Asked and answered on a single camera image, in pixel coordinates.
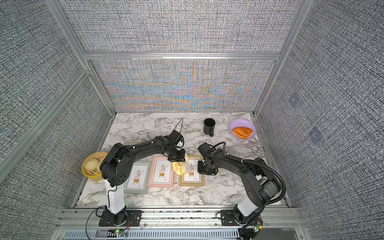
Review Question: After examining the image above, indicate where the pink picture frame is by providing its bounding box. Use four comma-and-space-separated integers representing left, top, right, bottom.
148, 156, 174, 188

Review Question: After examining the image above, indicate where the black mug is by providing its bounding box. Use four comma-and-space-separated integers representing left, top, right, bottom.
203, 118, 216, 137

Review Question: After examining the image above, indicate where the yellow cleaning cloth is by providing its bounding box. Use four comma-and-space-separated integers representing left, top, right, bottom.
172, 154, 189, 176

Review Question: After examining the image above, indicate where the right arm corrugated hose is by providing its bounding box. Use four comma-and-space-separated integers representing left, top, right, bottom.
211, 141, 287, 235

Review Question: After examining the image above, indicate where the yellow bamboo steamer basket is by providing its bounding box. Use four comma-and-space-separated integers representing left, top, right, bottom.
81, 152, 108, 182

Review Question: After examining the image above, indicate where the grey-green picture frame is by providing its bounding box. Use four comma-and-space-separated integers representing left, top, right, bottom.
124, 161, 152, 194

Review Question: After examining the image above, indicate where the purple bowl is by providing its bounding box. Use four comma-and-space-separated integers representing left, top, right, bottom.
229, 119, 257, 140

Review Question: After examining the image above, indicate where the orange pastry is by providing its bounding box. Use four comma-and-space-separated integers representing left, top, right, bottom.
232, 127, 254, 139

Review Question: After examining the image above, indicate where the tan wooden picture frame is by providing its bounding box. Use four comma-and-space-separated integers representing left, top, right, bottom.
179, 155, 205, 187

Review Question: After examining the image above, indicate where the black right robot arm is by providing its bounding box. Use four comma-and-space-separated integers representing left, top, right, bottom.
198, 142, 287, 225

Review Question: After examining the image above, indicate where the left steamed bun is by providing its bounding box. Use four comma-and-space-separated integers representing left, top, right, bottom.
84, 159, 101, 176

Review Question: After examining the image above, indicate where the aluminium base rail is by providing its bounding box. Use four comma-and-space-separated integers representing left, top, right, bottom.
51, 206, 311, 240

